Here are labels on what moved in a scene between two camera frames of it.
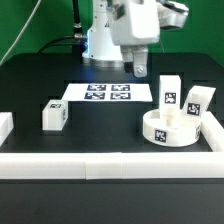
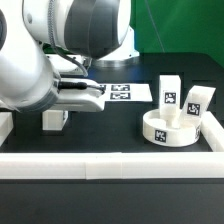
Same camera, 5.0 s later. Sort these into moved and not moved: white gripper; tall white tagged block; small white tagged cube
Moved: white gripper
Not moved: tall white tagged block; small white tagged cube
